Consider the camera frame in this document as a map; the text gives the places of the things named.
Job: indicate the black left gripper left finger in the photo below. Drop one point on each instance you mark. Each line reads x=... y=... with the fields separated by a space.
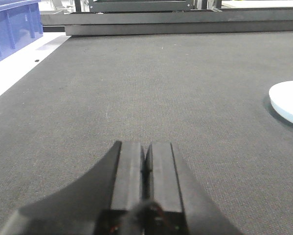
x=90 y=204

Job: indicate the dark grey table mat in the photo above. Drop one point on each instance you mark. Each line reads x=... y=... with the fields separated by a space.
x=207 y=93

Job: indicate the blue plastic crate on table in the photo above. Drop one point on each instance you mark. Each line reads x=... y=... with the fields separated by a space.
x=20 y=25

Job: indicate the black equipment box behind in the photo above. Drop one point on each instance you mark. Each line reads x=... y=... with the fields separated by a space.
x=139 y=5

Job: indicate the light blue round tray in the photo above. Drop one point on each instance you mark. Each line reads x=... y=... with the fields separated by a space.
x=281 y=99

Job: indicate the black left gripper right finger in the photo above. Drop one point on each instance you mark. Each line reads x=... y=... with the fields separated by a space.
x=187 y=209

